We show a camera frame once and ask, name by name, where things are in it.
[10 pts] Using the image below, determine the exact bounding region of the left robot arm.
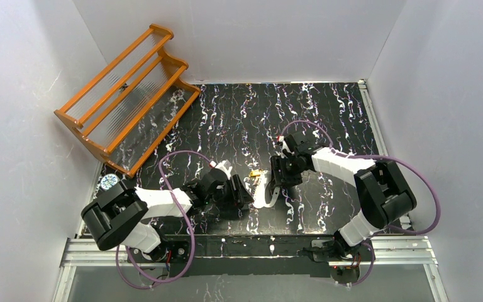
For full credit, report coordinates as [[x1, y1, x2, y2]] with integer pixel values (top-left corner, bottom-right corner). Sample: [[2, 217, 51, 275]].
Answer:
[[80, 168, 253, 262]]

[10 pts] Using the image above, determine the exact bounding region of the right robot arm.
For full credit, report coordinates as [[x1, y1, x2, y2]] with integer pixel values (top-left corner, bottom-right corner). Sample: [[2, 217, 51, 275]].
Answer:
[[268, 132, 417, 250]]

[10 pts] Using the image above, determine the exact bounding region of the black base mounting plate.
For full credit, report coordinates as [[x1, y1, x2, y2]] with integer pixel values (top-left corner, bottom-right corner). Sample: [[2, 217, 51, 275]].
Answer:
[[131, 235, 372, 284]]

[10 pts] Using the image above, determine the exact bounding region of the small patterned round jar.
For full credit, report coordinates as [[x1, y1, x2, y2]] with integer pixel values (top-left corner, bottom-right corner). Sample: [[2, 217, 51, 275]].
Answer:
[[99, 173, 119, 191]]

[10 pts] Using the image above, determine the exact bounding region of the orange wooden rack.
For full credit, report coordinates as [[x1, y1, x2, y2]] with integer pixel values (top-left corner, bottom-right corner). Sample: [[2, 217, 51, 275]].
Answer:
[[54, 24, 200, 177]]

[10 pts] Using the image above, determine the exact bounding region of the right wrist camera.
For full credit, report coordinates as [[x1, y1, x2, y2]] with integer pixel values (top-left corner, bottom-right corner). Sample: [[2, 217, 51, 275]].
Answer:
[[277, 135, 291, 158]]

